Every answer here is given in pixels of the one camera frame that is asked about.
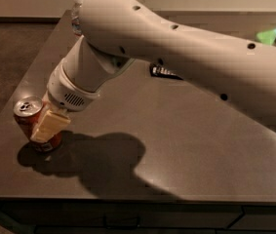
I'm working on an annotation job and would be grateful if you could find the dark cabinet drawer handle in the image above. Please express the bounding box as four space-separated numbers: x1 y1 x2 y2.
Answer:
102 215 140 230

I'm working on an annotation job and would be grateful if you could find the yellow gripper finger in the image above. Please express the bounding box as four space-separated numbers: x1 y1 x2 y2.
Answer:
30 109 71 143
42 92 50 106

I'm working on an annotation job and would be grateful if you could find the clear plastic water bottle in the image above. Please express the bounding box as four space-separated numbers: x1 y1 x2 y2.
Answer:
71 0 84 36

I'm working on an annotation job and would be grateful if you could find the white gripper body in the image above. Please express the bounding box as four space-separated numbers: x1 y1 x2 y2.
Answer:
46 60 99 112

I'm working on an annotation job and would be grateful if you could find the black snack bar wrapper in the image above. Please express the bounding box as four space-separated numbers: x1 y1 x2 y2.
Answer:
149 63 180 80

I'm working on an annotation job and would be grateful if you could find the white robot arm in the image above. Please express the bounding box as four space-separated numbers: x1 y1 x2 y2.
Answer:
30 0 276 143

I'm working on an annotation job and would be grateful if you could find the red coke can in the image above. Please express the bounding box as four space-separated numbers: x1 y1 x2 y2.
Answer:
14 97 61 153

